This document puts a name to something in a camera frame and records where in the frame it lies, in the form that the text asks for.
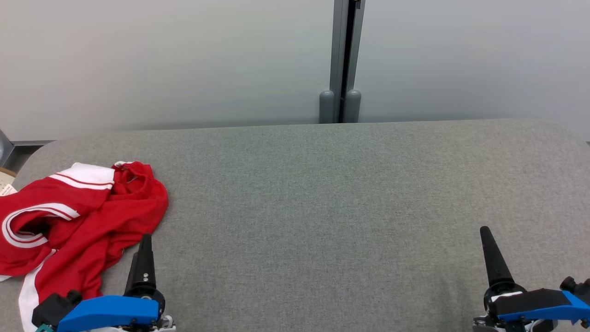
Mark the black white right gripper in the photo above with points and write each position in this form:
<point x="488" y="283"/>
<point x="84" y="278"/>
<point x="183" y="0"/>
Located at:
<point x="489" y="306"/>

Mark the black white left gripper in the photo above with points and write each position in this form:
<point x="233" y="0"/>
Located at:
<point x="161" y="306"/>

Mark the red shorts with white trim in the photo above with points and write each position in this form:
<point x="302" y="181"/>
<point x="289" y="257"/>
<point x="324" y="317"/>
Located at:
<point x="138" y="207"/>

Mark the white paper sheet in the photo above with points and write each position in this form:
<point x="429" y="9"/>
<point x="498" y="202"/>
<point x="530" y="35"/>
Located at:
<point x="7" y="190"/>

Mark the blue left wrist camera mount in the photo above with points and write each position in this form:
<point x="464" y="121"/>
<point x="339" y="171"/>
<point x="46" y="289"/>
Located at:
<point x="110" y="311"/>

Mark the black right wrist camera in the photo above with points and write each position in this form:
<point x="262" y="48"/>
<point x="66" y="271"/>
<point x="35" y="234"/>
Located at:
<point x="578" y="288"/>

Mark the grey cylindrical post foot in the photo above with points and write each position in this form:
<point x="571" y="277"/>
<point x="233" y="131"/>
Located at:
<point x="327" y="108"/>
<point x="352" y="107"/>

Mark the grey metal partition post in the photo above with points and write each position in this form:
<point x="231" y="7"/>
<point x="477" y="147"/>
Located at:
<point x="339" y="46"/>

